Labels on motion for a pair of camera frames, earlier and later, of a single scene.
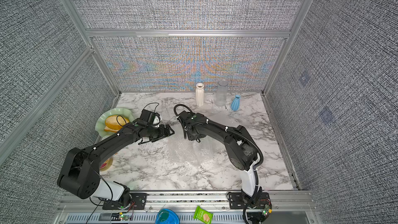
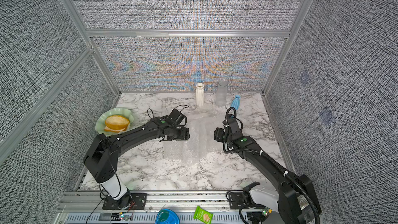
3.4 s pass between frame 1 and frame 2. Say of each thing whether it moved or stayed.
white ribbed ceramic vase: stayed
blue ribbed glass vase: stayed
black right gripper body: moved
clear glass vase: stayed
